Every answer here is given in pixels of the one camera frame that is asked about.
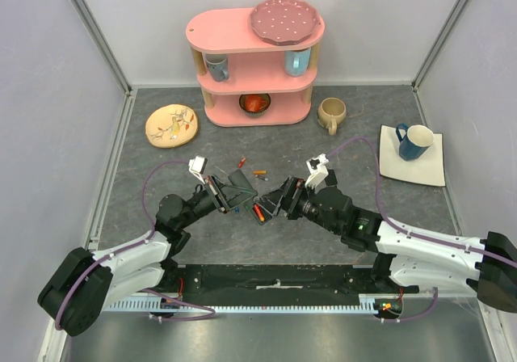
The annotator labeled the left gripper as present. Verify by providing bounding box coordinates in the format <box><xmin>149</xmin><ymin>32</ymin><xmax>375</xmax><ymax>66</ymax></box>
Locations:
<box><xmin>179</xmin><ymin>173</ymin><xmax>258</xmax><ymax>228</ymax></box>

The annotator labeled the black battery cover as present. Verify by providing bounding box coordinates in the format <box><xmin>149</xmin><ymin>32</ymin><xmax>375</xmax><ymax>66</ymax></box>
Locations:
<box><xmin>325</xmin><ymin>169</ymin><xmax>338</xmax><ymax>187</ymax></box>

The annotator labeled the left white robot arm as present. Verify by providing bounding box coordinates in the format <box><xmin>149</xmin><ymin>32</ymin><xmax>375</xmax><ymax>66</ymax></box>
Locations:
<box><xmin>37</xmin><ymin>170</ymin><xmax>258</xmax><ymax>336</ymax></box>

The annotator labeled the red cup in bowl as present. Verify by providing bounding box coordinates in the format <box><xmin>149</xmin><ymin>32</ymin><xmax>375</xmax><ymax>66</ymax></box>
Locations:
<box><xmin>244</xmin><ymin>95</ymin><xmax>268</xmax><ymax>112</ymax></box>

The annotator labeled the yellow bird painted plate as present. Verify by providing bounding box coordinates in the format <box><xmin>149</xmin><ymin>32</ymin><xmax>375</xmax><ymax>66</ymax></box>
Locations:
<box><xmin>145</xmin><ymin>103</ymin><xmax>199</xmax><ymax>149</ymax></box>

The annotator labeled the beige ceramic mug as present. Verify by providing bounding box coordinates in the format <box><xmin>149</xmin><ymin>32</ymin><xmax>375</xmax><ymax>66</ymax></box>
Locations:
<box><xmin>317</xmin><ymin>98</ymin><xmax>347</xmax><ymax>136</ymax></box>

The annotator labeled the pink three-tier shelf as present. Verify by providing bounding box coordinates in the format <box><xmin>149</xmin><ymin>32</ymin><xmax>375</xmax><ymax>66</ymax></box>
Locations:
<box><xmin>186</xmin><ymin>7</ymin><xmax>325</xmax><ymax>127</ymax></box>

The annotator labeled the grey mug on shelf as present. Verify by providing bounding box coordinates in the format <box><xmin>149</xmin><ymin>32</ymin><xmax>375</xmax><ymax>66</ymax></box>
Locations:
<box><xmin>204</xmin><ymin>53</ymin><xmax>229</xmax><ymax>82</ymax></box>

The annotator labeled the light blue mug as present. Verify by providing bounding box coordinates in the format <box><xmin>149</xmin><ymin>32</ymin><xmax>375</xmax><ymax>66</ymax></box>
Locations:
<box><xmin>284</xmin><ymin>48</ymin><xmax>311</xmax><ymax>77</ymax></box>

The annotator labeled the dark blue mug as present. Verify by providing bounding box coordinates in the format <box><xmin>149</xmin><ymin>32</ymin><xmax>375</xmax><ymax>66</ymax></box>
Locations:
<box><xmin>395</xmin><ymin>124</ymin><xmax>435</xmax><ymax>161</ymax></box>

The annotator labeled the white square plate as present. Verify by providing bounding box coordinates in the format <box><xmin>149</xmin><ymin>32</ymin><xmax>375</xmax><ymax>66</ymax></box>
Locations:
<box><xmin>379</xmin><ymin>124</ymin><xmax>445</xmax><ymax>187</ymax></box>

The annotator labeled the pink dotted plate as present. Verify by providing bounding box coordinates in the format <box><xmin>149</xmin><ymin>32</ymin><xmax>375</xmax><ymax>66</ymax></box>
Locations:
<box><xmin>250</xmin><ymin>0</ymin><xmax>322</xmax><ymax>46</ymax></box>

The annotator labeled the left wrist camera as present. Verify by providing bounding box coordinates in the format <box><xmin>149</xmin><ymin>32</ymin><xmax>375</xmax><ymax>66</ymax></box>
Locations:
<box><xmin>188</xmin><ymin>155</ymin><xmax>208</xmax><ymax>184</ymax></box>

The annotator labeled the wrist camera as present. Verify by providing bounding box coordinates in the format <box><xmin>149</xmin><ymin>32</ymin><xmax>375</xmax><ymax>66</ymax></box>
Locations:
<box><xmin>305</xmin><ymin>154</ymin><xmax>329</xmax><ymax>188</ymax></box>
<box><xmin>188</xmin><ymin>155</ymin><xmax>208</xmax><ymax>184</ymax></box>

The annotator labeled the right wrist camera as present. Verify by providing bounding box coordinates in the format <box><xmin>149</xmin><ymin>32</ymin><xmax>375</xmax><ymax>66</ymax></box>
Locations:
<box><xmin>305</xmin><ymin>154</ymin><xmax>329</xmax><ymax>188</ymax></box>

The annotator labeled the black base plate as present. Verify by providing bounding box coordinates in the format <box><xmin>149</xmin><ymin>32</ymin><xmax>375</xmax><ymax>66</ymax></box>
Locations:
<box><xmin>157</xmin><ymin>263</ymin><xmax>421</xmax><ymax>294</ymax></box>

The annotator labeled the light blue cable duct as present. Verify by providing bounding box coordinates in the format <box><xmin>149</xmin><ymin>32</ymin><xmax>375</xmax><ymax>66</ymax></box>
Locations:
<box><xmin>104</xmin><ymin>293</ymin><xmax>378</xmax><ymax>314</ymax></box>

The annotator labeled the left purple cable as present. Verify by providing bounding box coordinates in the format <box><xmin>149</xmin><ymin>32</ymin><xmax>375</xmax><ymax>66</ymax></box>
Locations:
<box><xmin>54</xmin><ymin>159</ymin><xmax>217</xmax><ymax>331</ymax></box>

